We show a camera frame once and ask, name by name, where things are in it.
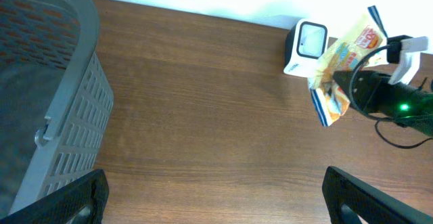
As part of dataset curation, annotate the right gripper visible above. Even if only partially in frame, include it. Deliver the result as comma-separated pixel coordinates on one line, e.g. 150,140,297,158
332,70,432,137

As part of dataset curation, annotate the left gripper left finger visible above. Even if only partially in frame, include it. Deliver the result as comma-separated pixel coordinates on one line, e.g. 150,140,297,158
1,169,109,223

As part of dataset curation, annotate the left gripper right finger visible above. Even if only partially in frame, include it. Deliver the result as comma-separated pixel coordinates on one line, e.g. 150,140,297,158
322,166,432,223

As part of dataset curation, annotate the yellow snack bag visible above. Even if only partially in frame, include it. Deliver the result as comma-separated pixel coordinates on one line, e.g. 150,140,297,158
308,6,387,127

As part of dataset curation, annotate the white barcode scanner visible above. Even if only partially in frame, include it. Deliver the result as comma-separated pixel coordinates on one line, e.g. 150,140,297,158
283,19,328,78

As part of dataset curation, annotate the grey plastic mesh basket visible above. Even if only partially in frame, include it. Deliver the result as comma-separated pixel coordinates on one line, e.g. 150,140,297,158
1,0,114,217

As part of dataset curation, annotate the right black cable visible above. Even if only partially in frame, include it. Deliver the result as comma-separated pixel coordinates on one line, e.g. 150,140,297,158
348,43,433,150

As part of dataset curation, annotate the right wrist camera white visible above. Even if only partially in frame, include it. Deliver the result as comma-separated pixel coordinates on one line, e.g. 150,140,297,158
387,35,430,85

